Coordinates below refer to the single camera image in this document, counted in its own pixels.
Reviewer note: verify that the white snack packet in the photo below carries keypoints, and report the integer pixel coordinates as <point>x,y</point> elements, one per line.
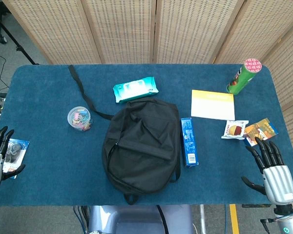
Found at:
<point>234,129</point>

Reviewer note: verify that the white metal table leg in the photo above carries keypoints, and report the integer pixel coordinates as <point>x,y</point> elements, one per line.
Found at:
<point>203,219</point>

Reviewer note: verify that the blue cardboard box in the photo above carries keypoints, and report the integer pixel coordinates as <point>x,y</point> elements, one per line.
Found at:
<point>190,142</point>

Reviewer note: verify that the wicker folding screen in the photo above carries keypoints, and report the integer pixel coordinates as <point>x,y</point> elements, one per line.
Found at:
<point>124,29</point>

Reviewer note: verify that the lavender robot base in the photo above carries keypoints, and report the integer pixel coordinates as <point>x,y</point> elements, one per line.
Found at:
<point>136,219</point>

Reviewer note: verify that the clear jar of binder clips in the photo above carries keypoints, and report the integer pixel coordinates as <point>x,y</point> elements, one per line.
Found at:
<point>80,119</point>

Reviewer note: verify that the orange and blue snack packet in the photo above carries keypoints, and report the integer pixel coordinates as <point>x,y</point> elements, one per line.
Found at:
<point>261,130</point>

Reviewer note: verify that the black backpack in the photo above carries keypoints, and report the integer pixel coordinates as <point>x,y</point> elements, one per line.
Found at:
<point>141,146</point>

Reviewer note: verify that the black caster wheel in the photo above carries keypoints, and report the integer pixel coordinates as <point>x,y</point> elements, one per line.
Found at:
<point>1,36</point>

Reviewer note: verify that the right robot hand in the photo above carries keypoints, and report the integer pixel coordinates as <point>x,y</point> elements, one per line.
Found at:
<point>278,182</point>

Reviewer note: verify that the blue carpet table cover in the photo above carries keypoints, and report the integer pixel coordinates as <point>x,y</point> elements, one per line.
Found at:
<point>51,170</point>

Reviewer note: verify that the white and yellow card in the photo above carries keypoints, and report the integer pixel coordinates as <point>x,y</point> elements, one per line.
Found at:
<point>213,106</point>

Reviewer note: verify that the black tripod stand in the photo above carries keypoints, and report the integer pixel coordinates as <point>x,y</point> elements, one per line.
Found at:
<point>14,40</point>

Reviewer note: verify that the blue earphone package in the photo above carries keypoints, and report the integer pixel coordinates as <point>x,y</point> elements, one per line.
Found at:
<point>14,151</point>

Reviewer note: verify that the green chips can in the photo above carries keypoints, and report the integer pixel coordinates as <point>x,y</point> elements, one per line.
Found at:
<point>241,78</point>

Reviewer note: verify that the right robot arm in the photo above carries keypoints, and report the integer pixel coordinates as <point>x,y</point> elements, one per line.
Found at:
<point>289,224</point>

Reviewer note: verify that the teal wet wipes pack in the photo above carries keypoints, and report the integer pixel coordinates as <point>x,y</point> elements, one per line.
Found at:
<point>135,89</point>

